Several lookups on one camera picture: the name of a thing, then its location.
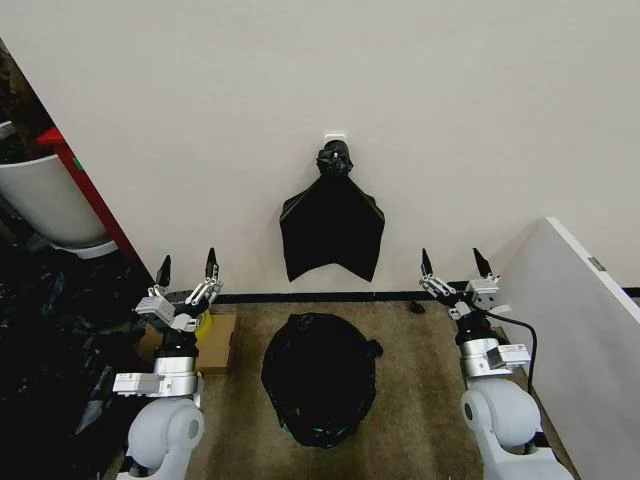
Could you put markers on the small metal hinge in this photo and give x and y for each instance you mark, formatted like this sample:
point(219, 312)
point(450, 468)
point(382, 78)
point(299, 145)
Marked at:
point(596, 263)

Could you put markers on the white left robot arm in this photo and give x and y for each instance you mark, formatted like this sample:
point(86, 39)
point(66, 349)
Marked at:
point(160, 435)

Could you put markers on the trash bin with black liner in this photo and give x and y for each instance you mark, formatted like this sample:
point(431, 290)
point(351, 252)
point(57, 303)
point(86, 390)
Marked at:
point(320, 380)

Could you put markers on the small black scrap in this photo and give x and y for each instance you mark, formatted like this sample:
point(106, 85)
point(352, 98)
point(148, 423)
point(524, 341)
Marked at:
point(415, 306)

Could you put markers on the white round planter pot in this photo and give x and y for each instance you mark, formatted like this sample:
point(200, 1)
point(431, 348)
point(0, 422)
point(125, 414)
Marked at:
point(47, 200)

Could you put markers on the red metal post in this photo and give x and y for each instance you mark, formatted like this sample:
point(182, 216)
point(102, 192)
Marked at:
point(92, 195)

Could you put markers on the white flat board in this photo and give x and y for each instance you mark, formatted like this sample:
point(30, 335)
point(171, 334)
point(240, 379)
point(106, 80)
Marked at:
point(575, 320)

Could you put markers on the white wall hook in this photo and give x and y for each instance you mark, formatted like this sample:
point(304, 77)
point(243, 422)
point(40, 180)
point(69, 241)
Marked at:
point(335, 136)

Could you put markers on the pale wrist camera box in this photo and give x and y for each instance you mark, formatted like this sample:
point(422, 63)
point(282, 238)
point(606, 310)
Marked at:
point(152, 306)
point(482, 294)

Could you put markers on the black hanging garbage bag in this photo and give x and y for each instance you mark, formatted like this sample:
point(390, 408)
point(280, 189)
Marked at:
point(332, 230)

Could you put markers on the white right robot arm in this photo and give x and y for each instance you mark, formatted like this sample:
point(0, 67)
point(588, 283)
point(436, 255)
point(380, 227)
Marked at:
point(505, 415)

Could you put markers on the pile of black plastic bags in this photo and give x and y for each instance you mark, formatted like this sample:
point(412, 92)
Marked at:
point(55, 350)

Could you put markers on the brown cardboard box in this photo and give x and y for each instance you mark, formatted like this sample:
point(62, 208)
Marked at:
point(217, 345)

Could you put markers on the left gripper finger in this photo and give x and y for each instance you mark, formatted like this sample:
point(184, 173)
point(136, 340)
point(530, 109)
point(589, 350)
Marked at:
point(212, 262)
point(163, 272)

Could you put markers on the dark potted plant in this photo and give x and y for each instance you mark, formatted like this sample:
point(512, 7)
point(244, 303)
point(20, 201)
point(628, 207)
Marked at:
point(17, 100)

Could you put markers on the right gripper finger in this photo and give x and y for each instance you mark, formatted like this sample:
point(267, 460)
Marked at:
point(427, 264)
point(483, 265)

